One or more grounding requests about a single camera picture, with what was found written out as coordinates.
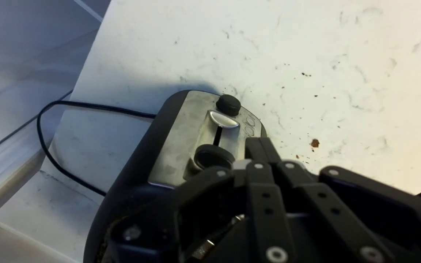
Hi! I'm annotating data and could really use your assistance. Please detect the toaster lever switch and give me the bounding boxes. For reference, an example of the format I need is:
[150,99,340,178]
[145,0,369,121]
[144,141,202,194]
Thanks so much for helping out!
[208,109,242,130]

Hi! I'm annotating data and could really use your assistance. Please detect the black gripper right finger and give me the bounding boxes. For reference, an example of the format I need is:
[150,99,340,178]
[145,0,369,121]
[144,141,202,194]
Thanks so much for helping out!
[261,137,421,263]

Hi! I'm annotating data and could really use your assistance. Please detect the black toaster dial knob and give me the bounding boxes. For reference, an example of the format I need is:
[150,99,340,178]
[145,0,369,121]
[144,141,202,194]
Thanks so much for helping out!
[215,93,243,118]

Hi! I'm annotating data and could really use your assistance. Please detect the black toaster power cord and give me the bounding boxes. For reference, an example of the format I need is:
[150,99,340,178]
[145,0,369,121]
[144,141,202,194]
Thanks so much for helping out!
[36,99,160,197]

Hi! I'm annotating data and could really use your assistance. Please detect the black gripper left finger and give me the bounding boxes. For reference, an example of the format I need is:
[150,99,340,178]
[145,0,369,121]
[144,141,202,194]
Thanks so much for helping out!
[106,137,290,263]

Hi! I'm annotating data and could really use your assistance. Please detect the round black toaster button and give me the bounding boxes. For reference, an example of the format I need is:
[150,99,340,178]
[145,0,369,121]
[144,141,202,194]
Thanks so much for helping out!
[193,143,237,172]

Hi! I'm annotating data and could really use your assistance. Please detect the black silver toaster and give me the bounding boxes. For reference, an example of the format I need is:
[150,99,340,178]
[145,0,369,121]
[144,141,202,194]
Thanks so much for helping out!
[84,89,272,263]

